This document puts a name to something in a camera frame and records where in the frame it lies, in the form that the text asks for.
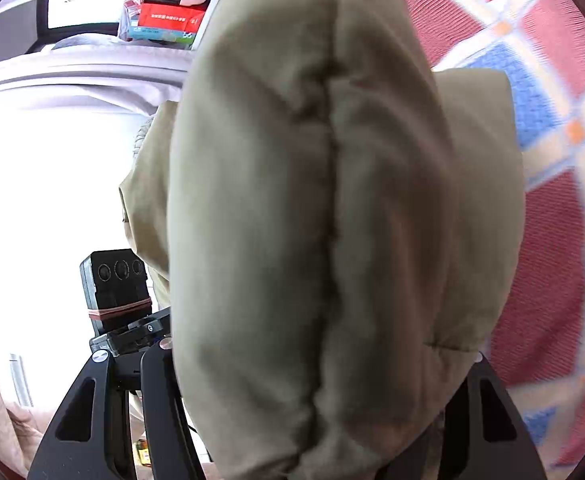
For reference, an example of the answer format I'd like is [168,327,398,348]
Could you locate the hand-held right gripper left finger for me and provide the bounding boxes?
[26,339,208,480]

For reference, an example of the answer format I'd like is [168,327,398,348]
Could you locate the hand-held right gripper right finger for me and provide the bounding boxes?
[443,352,548,480]

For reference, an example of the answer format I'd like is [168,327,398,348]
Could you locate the khaki puffer jacket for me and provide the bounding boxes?
[118,0,526,480]

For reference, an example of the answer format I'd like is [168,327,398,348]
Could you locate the round grey-green pleated cushion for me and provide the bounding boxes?
[132,115,159,162]

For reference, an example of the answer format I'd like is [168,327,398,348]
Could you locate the white shelf unit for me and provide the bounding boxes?
[0,0,223,116]

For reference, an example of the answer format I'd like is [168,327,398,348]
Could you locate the teal box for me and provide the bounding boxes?
[126,26,199,52]

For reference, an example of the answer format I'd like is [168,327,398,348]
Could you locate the red box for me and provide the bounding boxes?
[136,2,212,32]

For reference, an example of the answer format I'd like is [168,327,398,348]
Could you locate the leaf patterned patchwork bedspread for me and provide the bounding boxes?
[357,0,585,471]

